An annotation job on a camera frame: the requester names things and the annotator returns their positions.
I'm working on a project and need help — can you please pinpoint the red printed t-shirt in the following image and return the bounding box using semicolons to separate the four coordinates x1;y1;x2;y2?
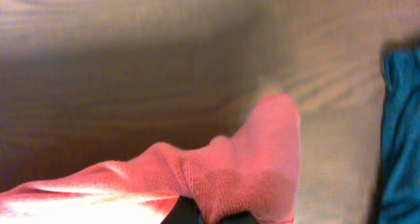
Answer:
1;95;301;223

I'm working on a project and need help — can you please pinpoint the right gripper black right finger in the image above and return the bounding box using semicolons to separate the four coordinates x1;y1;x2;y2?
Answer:
218;212;259;224

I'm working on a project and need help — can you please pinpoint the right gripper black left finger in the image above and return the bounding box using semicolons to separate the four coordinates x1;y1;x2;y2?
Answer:
161;196;205;224

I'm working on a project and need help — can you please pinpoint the dark blue garment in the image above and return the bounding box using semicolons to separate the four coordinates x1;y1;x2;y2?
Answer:
378;48;419;224

